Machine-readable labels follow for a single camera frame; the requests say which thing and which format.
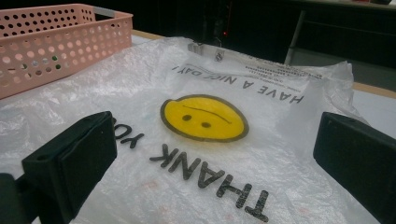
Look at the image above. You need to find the grey metal desk frame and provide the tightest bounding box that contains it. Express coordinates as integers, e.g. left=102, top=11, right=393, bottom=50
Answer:
left=283, top=9, right=396, bottom=66

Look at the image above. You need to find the black stand with red light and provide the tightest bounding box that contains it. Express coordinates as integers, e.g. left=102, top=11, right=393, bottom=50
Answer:
left=199, top=0, right=233, bottom=48

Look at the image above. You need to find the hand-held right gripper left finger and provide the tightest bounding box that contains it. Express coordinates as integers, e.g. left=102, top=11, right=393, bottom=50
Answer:
left=21, top=110, right=119, bottom=224

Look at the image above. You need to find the pink perforated plastic basket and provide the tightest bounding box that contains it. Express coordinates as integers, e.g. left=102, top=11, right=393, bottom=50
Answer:
left=0, top=3, right=134, bottom=101

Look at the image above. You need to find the small bottle with green cap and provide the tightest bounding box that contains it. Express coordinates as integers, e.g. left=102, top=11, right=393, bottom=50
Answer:
left=31, top=55, right=63, bottom=70

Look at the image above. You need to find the clear plastic bag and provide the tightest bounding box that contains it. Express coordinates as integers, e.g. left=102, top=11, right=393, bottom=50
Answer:
left=0, top=36, right=382, bottom=224

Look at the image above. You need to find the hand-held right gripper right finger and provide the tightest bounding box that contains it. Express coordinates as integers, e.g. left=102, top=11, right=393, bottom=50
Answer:
left=313, top=111, right=396, bottom=224

